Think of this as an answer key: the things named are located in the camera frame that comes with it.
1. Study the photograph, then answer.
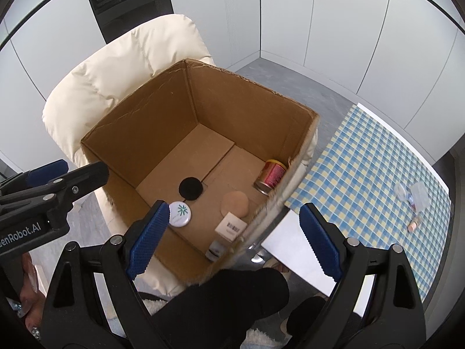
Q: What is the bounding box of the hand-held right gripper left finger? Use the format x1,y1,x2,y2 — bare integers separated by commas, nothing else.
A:
42,200,171,349

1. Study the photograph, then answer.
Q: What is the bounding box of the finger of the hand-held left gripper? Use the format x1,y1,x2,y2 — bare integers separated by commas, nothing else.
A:
0,162,110,229
0,159,69,197

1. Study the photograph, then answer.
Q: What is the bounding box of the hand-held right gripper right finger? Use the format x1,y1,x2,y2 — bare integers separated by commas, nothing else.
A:
298,203,425,349

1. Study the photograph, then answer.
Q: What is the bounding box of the white round tin green print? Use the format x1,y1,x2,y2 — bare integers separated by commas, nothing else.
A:
168,202,193,228

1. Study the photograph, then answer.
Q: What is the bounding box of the black makeup puff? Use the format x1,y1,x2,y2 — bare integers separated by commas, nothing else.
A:
178,177,204,200

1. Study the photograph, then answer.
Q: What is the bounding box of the white carton with barcode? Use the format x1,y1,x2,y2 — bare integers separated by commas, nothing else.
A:
214,211,246,241

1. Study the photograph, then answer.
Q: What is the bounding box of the red tin can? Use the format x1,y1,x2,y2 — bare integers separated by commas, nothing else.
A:
253,159,288,194

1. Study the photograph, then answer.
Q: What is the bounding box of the beige makeup puff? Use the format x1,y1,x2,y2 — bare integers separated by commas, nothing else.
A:
221,190,250,219

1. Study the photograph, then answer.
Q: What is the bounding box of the cardboard box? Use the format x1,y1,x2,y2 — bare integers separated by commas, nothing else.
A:
81,58,320,287

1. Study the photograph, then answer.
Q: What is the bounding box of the translucent plastic container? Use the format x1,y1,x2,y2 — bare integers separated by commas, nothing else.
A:
410,182,430,209

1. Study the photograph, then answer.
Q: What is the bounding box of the person's left hand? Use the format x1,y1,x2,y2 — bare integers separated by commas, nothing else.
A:
16,254,48,339

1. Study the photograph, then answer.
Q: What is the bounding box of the white table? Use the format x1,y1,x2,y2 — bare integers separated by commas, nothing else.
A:
262,102,453,295

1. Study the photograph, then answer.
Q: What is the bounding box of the blue yellow checked tablecloth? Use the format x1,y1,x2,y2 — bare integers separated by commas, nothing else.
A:
283,104,451,284

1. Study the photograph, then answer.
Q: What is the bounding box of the cream padded chair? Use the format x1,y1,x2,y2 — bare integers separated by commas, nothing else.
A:
42,14,316,295

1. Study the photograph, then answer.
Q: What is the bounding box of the black built-in oven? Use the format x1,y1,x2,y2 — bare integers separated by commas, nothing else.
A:
81,0,173,44

